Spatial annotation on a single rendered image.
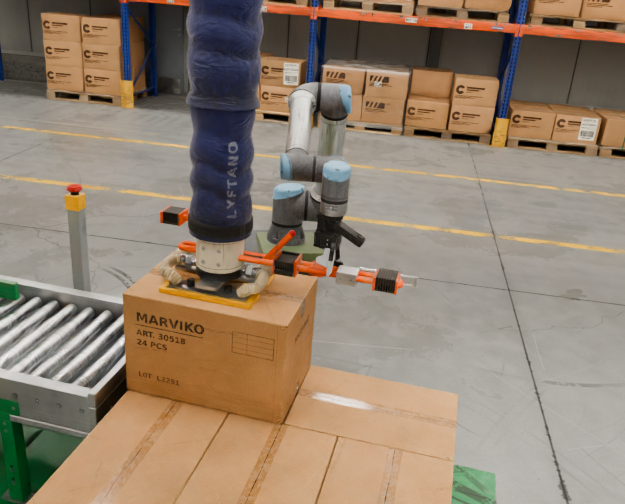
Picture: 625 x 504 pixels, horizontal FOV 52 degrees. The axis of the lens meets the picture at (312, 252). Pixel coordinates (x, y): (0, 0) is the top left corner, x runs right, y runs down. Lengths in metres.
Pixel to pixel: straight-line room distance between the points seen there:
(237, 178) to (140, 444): 0.93
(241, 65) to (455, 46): 8.63
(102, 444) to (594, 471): 2.19
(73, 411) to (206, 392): 0.48
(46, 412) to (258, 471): 0.85
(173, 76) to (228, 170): 9.18
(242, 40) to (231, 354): 1.02
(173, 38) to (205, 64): 9.15
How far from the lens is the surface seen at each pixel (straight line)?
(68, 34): 10.52
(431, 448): 2.34
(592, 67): 10.86
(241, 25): 2.03
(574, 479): 3.30
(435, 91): 9.78
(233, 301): 2.21
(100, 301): 3.06
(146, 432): 2.33
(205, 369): 2.32
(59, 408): 2.54
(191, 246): 2.33
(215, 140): 2.09
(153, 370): 2.43
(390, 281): 2.15
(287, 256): 2.26
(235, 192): 2.14
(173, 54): 11.21
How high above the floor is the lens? 2.00
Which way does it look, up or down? 23 degrees down
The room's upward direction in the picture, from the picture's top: 4 degrees clockwise
